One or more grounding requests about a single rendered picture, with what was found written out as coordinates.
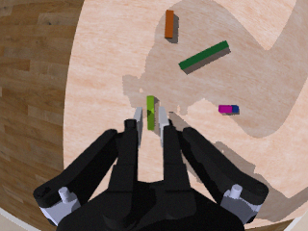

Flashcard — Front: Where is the orange rod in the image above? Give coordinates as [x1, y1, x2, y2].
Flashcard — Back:
[165, 10, 174, 39]

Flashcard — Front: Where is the short magenta rod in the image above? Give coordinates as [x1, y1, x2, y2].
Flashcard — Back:
[218, 105, 232, 113]

